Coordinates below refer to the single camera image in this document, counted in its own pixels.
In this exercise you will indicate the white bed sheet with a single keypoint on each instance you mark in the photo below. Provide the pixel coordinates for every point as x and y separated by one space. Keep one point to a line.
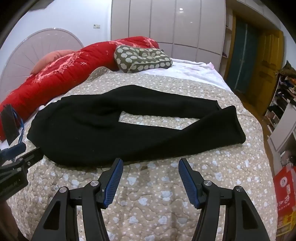
185 69

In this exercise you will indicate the yellow wooden door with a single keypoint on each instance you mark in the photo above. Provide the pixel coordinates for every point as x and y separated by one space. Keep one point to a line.
266 69

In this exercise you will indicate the green patterned pillow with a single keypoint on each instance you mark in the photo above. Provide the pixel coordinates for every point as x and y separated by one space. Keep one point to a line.
138 58

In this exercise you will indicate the cluttered shoe rack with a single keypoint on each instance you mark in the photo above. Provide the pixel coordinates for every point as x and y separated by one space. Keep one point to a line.
284 92

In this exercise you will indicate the red paper bag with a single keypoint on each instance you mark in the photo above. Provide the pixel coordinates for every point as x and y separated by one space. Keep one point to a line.
285 192

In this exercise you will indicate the teal door panel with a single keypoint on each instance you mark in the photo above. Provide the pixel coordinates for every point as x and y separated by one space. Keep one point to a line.
242 53

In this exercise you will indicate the pink pillow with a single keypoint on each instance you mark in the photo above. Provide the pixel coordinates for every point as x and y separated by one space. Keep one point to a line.
46 60

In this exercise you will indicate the beige dotted quilted blanket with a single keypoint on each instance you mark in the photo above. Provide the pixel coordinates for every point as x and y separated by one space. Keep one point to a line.
150 197

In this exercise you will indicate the black pants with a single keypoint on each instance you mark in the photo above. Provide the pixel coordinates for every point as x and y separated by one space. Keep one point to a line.
81 120

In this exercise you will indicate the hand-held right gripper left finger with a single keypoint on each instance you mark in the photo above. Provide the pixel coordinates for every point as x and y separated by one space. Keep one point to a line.
114 183

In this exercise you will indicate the red embroidered quilt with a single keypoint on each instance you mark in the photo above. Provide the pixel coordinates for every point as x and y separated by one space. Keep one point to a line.
57 76

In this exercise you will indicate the white glossy wardrobe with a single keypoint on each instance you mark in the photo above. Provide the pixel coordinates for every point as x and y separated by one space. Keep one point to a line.
161 23

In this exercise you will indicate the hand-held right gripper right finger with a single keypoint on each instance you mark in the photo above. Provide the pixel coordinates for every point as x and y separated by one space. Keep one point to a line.
186 180

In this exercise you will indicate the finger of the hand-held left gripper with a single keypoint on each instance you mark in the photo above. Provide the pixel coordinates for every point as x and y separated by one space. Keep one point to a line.
30 157
13 150

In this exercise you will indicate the white board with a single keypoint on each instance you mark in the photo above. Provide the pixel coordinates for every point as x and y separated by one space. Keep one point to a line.
282 129

